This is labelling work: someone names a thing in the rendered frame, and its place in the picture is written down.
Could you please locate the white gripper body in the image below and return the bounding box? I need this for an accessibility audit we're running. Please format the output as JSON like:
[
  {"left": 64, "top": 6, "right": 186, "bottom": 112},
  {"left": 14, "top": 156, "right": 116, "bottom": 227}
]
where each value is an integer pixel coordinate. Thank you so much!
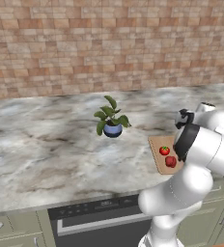
[{"left": 174, "top": 108, "right": 196, "bottom": 130}]

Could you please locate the red tomato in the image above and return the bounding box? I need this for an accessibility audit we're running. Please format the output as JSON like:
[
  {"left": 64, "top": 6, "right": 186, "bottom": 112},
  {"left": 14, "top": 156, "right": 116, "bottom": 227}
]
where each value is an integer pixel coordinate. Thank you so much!
[{"left": 158, "top": 146, "right": 171, "bottom": 156}]

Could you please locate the wooden cutting board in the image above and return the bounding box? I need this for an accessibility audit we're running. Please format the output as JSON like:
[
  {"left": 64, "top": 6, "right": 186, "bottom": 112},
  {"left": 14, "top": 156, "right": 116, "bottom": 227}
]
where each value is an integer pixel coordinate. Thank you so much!
[{"left": 148, "top": 134, "right": 185, "bottom": 176}]

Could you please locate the green plant in blue pot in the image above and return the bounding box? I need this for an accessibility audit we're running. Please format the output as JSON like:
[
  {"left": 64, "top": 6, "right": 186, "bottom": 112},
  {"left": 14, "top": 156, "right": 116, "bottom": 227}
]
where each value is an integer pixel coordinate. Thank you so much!
[{"left": 94, "top": 95, "right": 132, "bottom": 139}]

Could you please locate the black dishwasher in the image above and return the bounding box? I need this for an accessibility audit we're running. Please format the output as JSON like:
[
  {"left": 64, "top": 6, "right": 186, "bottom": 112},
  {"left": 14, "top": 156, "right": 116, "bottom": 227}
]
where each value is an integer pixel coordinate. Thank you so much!
[{"left": 47, "top": 193, "right": 154, "bottom": 247}]

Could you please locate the silver dishwasher handle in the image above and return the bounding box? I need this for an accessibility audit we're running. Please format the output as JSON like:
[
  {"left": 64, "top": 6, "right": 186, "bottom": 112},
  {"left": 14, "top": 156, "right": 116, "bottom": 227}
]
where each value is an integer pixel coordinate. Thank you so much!
[{"left": 56, "top": 213, "right": 153, "bottom": 237}]

